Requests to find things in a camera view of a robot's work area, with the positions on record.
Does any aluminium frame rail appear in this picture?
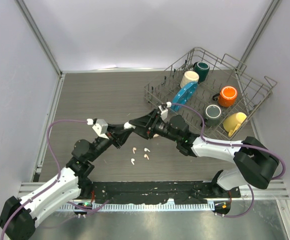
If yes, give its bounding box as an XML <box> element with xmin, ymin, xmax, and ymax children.
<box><xmin>16</xmin><ymin>181</ymin><xmax>68</xmax><ymax>202</ymax></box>

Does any yellow mug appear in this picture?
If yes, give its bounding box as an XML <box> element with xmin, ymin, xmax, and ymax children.
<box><xmin>223</xmin><ymin>112</ymin><xmax>247</xmax><ymax>137</ymax></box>

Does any orange mug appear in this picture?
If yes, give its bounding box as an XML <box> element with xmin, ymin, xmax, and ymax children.
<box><xmin>212</xmin><ymin>85</ymin><xmax>238</xmax><ymax>108</ymax></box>

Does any white earbud charging case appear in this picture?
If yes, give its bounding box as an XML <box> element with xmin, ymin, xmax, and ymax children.
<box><xmin>123</xmin><ymin>122</ymin><xmax>136</xmax><ymax>130</ymax></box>

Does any grey wire dish rack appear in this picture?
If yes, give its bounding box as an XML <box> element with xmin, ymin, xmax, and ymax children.
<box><xmin>144</xmin><ymin>47</ymin><xmax>277</xmax><ymax>141</ymax></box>

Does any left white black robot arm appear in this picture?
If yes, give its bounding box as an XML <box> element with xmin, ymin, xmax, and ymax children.
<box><xmin>0</xmin><ymin>118</ymin><xmax>135</xmax><ymax>240</ymax></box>

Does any dark teal mug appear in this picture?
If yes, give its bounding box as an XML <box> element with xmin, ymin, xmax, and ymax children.
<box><xmin>193</xmin><ymin>61</ymin><xmax>210</xmax><ymax>83</ymax></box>

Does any grey green mug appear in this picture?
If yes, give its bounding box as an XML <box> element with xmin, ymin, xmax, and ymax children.
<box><xmin>203</xmin><ymin>104</ymin><xmax>222</xmax><ymax>127</ymax></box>

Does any black mounting base plate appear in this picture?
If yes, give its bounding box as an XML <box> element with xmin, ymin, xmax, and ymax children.
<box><xmin>80</xmin><ymin>181</ymin><xmax>241</xmax><ymax>205</ymax></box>

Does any white slotted cable duct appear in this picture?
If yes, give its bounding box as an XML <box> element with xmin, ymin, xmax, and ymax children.
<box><xmin>56</xmin><ymin>199</ymin><xmax>215</xmax><ymax>212</ymax></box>

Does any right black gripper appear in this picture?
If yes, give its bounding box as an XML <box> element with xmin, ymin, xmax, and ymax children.
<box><xmin>128</xmin><ymin>109</ymin><xmax>180</xmax><ymax>143</ymax></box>

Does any blue polka dot plate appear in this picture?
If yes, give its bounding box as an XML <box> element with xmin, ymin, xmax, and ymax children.
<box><xmin>170</xmin><ymin>81</ymin><xmax>198</xmax><ymax>112</ymax></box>

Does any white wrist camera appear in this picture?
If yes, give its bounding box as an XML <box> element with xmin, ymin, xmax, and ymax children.
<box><xmin>86</xmin><ymin>118</ymin><xmax>109</xmax><ymax>139</ymax></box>
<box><xmin>158</xmin><ymin>101</ymin><xmax>172</xmax><ymax>121</ymax></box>

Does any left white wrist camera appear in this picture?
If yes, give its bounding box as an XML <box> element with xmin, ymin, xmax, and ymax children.
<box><xmin>86</xmin><ymin>118</ymin><xmax>109</xmax><ymax>139</ymax></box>

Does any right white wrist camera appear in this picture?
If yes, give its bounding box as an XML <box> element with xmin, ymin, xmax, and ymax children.
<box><xmin>158</xmin><ymin>101</ymin><xmax>172</xmax><ymax>121</ymax></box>

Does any cream mug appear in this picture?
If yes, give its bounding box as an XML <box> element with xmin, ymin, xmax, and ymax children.
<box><xmin>180</xmin><ymin>70</ymin><xmax>200</xmax><ymax>88</ymax></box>

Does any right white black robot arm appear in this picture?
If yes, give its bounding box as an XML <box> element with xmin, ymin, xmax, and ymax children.
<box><xmin>123</xmin><ymin>109</ymin><xmax>279</xmax><ymax>198</ymax></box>

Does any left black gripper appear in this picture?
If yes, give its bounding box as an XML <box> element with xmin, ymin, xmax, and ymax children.
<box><xmin>88</xmin><ymin>123</ymin><xmax>134</xmax><ymax>162</ymax></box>

